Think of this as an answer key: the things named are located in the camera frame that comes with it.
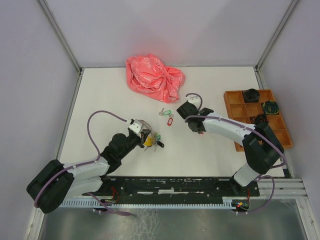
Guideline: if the large metal keyring with keys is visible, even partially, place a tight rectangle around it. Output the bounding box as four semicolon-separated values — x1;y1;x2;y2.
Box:
144;131;165;152

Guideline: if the red tag key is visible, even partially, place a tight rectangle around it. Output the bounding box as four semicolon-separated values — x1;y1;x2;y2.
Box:
167;113;174;126

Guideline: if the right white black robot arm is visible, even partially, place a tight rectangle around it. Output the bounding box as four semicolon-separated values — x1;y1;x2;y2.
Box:
177;101;285;196

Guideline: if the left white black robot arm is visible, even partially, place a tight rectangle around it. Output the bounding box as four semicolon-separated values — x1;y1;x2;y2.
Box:
26;129;152;214

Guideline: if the green tag key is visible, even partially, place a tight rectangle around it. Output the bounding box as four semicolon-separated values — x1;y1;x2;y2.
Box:
158;108;172;116

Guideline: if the wooden compartment tray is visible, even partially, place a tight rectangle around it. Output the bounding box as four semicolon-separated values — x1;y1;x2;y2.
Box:
223;89;293;149

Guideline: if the black coiled item top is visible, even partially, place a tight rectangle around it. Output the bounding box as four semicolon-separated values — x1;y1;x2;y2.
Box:
242;88;260;103

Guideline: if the black coiled item lower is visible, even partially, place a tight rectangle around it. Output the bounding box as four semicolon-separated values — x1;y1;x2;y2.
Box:
250;113;269;129

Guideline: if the crumpled pink cloth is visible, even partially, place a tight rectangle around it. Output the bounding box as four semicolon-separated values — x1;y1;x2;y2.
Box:
125;54;186;104

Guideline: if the green black coiled item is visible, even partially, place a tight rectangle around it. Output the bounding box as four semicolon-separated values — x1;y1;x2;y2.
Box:
261;100;280;116

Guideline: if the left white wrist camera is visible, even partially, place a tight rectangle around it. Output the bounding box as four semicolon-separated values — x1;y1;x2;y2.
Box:
128;119;152;138

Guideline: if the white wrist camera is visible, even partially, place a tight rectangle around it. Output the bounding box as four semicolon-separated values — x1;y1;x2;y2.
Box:
128;119;152;138
186;95;203;109

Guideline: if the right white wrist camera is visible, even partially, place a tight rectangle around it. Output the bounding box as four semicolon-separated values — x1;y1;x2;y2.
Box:
186;95;203;109

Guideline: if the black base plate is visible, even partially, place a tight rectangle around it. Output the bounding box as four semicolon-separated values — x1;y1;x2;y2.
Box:
93;176;260;205

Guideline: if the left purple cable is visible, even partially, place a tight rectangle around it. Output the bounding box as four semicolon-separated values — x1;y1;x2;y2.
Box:
34;109;132;216

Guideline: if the white slotted cable duct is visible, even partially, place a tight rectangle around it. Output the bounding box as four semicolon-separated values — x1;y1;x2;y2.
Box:
59;197;240;208

